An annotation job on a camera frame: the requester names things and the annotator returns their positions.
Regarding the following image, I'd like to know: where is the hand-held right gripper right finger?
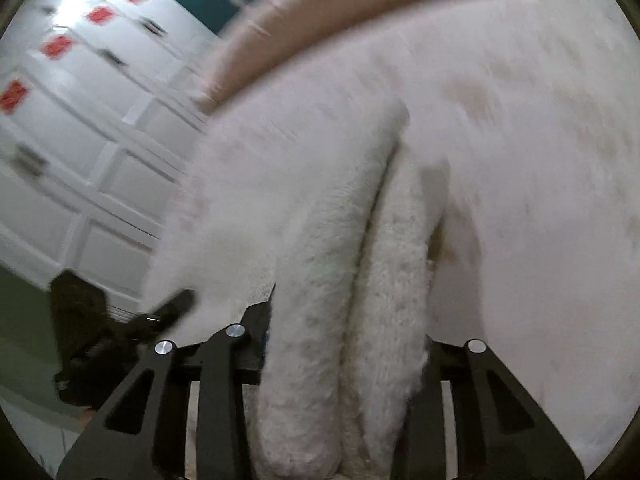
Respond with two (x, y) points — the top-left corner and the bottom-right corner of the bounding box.
(390, 335), (586, 480)

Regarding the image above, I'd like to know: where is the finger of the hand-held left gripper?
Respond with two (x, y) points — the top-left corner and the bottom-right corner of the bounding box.
(126, 289), (197, 345)

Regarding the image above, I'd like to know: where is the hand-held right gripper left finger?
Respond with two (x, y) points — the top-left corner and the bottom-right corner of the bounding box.
(56, 300), (275, 480)

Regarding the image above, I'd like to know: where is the white panelled wardrobe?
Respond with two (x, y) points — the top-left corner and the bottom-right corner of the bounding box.
(0, 0), (221, 301)

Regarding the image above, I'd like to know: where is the floral bed sheet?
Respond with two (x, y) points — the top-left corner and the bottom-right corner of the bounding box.
(200, 0), (640, 476)

